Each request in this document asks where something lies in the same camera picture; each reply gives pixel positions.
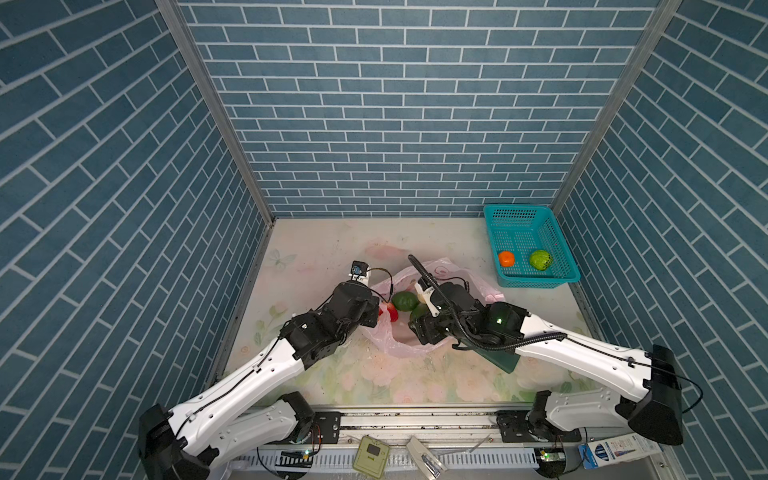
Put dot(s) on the green digital timer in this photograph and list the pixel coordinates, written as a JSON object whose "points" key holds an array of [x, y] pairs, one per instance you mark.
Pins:
{"points": [[371, 457]]}

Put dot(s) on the bright green lime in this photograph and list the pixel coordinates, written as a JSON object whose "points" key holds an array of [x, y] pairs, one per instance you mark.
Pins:
{"points": [[541, 260]]}

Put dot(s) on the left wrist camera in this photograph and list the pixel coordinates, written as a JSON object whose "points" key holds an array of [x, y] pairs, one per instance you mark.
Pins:
{"points": [[360, 272]]}

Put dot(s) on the dark green rectangular block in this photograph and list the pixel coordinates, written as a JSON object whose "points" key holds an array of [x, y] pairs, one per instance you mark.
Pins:
{"points": [[504, 360]]}

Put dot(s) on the pink plastic bag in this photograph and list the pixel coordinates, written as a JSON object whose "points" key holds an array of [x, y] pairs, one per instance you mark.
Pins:
{"points": [[395, 338]]}

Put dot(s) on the dark green lime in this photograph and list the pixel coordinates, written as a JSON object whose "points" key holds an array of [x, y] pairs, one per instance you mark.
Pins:
{"points": [[419, 311]]}

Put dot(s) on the red strawberry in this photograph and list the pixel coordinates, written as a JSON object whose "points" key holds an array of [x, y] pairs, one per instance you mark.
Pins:
{"points": [[392, 312]]}

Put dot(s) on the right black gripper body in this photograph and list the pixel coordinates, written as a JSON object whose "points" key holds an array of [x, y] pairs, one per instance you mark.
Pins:
{"points": [[435, 327]]}

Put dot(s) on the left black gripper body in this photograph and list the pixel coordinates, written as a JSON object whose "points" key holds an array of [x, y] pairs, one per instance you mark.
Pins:
{"points": [[368, 317]]}

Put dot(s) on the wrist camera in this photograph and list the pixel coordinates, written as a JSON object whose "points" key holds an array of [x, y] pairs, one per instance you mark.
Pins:
{"points": [[424, 295], [360, 272]]}

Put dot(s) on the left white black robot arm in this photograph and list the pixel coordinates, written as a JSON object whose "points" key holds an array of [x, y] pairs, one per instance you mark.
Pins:
{"points": [[196, 439]]}

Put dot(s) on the aluminium mounting rail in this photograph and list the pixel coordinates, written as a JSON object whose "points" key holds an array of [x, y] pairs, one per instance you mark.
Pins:
{"points": [[420, 420]]}

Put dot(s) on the teal plastic basket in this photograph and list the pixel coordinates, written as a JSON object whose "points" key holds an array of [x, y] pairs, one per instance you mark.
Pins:
{"points": [[522, 229]]}

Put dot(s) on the blue white paper box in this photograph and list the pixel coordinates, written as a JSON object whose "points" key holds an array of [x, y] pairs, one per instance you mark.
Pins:
{"points": [[620, 449]]}

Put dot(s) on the white small device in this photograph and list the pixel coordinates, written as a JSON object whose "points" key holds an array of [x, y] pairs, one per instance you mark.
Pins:
{"points": [[424, 460]]}

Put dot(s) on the dark green avocado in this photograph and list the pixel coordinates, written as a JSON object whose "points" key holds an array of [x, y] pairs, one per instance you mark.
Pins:
{"points": [[405, 301]]}

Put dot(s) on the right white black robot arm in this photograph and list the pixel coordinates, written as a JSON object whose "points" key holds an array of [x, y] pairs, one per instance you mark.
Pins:
{"points": [[639, 390]]}

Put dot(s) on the orange tangerine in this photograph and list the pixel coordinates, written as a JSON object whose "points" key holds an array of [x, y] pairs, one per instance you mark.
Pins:
{"points": [[506, 259]]}

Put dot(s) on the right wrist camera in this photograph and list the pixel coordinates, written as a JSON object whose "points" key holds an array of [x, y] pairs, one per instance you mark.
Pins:
{"points": [[424, 295]]}

